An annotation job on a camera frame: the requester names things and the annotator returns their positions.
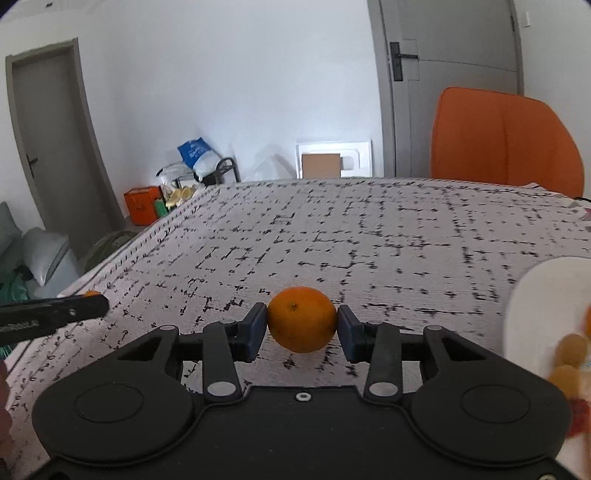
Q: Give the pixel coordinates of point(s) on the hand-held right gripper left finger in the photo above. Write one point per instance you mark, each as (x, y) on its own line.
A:
(254, 330)

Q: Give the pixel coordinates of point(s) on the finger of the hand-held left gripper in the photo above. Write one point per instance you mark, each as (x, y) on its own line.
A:
(83, 307)

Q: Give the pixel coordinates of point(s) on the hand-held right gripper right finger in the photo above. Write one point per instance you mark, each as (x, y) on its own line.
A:
(348, 334)

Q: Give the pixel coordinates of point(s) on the white plate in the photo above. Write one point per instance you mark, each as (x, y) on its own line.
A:
(531, 314)

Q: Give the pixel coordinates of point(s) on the peeled orange piece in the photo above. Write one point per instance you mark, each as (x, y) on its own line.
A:
(565, 379)

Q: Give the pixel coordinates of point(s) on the brown kiwi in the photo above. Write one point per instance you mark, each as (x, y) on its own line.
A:
(572, 348)

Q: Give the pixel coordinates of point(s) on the small red fruit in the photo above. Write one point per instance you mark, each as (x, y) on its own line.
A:
(579, 415)

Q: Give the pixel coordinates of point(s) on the person's left hand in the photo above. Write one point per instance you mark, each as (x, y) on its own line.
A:
(3, 406)

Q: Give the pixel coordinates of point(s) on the bright green bag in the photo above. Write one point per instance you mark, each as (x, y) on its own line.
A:
(14, 288)

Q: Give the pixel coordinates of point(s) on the grey pillow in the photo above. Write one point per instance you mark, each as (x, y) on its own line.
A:
(48, 263)

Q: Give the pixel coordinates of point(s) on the olive green bag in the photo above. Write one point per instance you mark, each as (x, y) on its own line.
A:
(108, 244)

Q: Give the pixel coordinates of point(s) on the grey green cushion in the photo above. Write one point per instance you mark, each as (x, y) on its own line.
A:
(7, 230)

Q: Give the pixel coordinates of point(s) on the black and white printed tablecloth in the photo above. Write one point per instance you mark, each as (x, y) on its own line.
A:
(369, 230)

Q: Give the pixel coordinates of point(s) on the orange box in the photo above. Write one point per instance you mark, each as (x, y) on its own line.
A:
(143, 205)

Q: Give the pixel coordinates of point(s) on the yellow slippers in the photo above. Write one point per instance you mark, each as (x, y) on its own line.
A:
(180, 194)

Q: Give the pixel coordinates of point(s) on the white bag on rack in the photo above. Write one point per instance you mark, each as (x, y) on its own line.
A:
(173, 173)

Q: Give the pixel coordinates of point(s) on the clear plastic bag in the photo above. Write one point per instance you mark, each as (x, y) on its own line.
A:
(268, 166)

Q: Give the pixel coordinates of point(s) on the brown cardboard sheet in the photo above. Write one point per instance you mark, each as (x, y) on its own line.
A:
(321, 165)

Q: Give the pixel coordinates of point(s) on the blue and white bag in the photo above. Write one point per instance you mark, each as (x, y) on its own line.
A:
(198, 157)

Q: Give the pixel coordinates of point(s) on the orange chair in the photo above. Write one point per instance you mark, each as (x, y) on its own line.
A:
(498, 138)

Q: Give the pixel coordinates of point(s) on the white frame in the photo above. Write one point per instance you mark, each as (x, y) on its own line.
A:
(358, 152)

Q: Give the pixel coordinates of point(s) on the small white wall switch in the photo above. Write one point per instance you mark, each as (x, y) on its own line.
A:
(526, 17)

